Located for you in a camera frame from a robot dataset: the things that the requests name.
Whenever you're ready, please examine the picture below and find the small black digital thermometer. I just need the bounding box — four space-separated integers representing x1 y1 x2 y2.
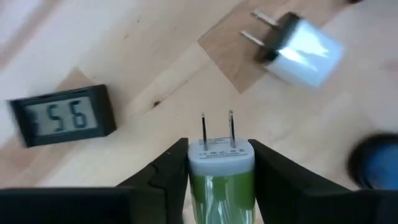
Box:
8 83 118 149

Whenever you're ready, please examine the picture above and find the green and white wall charger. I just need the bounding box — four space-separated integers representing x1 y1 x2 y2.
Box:
187 110 256 224

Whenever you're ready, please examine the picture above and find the black-capped hourglass yellow sand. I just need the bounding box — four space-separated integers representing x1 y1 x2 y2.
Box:
346 133 398 191

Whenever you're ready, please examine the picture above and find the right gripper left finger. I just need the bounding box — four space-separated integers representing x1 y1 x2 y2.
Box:
0 138 190 224

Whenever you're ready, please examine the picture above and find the grey and black wall charger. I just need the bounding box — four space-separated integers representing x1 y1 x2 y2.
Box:
239 8 346 90

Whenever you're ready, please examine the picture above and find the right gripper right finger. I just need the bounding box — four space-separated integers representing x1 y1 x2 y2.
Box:
248 138 398 224

